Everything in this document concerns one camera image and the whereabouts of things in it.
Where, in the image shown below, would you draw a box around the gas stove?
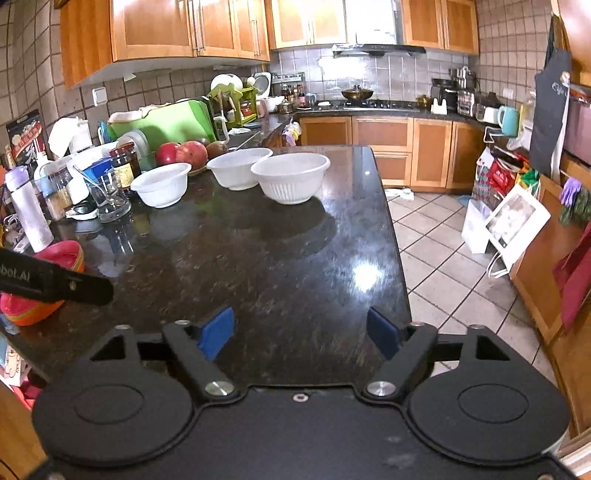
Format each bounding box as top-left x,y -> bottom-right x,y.
339,98 -> 421,112

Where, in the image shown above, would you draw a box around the wooden corner wall cabinet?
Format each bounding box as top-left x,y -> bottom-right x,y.
550,0 -> 591,75

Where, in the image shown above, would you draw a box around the red shopping bag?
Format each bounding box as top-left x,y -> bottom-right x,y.
485,157 -> 522,195

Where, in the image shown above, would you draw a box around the teal electric kettle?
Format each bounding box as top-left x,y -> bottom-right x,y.
498,106 -> 520,138

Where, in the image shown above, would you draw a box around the glass measuring beaker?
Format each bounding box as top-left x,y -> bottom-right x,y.
85,172 -> 132,223

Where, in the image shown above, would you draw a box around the red cloth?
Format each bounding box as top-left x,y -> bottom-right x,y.
551,240 -> 591,330

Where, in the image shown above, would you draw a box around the white plastic container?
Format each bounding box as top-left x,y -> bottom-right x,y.
67,142 -> 123,174

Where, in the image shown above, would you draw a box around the white shopping bag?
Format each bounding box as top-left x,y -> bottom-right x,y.
485,184 -> 552,264

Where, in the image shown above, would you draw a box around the dark wok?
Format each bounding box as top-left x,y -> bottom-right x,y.
341,84 -> 375,101

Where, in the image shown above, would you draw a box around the black range hood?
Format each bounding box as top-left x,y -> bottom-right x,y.
332,44 -> 426,58

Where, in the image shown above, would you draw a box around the dark red apple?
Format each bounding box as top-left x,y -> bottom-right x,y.
156,143 -> 182,166

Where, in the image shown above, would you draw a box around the black coffee machine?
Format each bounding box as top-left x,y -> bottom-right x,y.
431,78 -> 460,112

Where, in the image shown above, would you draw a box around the dark apron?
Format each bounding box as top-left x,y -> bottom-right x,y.
529,46 -> 572,177

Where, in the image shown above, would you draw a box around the large white ribbed bowl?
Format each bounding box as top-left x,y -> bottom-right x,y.
250,153 -> 331,205

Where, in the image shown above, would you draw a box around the dark sauce jar red lid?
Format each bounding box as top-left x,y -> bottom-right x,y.
109,141 -> 142,189

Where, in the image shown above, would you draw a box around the green cutting board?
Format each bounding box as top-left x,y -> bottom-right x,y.
107,99 -> 218,148

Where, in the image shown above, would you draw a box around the white bottle purple lid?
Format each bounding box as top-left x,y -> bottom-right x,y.
4,166 -> 55,252

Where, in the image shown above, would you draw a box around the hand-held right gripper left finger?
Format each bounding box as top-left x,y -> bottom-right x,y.
88,305 -> 245,402

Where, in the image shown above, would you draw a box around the long wooden wall cabinet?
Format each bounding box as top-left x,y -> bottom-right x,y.
59,0 -> 271,89

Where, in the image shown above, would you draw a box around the orange plastic plate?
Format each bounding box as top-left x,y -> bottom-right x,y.
0,265 -> 86,327

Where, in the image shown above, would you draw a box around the wooden base cabinets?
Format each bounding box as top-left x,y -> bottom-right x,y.
298,115 -> 485,192

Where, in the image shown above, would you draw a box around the clear glass food jar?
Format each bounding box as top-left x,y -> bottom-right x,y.
36,164 -> 75,221

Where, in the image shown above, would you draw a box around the purple rubber glove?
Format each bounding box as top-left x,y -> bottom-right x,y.
558,178 -> 583,206

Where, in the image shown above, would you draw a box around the pink appliance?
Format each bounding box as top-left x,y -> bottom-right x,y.
564,92 -> 591,164

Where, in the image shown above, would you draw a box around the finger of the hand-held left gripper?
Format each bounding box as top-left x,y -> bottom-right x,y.
41,263 -> 115,306

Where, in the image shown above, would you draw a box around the green cloth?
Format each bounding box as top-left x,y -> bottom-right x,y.
560,187 -> 591,227

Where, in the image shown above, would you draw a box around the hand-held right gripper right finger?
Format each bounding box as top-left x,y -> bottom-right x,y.
362,307 -> 511,400

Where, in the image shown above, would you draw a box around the blue and white box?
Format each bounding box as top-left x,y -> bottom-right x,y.
83,157 -> 116,185

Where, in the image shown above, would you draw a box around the white paper bag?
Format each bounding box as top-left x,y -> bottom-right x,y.
462,198 -> 492,254

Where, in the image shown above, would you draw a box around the beige cloth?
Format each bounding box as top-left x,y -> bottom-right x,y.
110,105 -> 181,124

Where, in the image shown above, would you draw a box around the light red apple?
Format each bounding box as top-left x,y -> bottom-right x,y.
176,141 -> 208,168

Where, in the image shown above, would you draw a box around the tall steel pot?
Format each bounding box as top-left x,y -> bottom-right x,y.
450,67 -> 476,90

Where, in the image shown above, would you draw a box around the small white plastic bowl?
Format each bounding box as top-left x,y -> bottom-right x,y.
130,162 -> 192,208

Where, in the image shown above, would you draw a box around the white cup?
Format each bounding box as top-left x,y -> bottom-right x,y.
68,178 -> 90,204

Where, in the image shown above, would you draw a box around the green dish rack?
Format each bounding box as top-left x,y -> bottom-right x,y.
207,74 -> 259,130

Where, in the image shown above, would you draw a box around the black printed snack bag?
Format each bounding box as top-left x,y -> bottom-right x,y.
6,109 -> 47,167

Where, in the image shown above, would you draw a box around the row of condiment bottles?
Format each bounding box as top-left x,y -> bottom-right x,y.
279,83 -> 308,104

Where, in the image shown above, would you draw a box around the translucent plastic lid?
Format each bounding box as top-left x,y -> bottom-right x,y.
115,129 -> 149,153

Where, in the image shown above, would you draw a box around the wooden side cabinet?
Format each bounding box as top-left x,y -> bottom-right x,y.
510,157 -> 591,435

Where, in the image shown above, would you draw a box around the two-door wooden wall cabinet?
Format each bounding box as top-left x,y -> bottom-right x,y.
401,0 -> 480,56
265,0 -> 348,51

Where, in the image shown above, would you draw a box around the white water heater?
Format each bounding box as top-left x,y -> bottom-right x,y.
344,0 -> 403,46

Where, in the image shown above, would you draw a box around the white ceramic plate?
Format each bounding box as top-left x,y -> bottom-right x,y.
210,73 -> 243,93

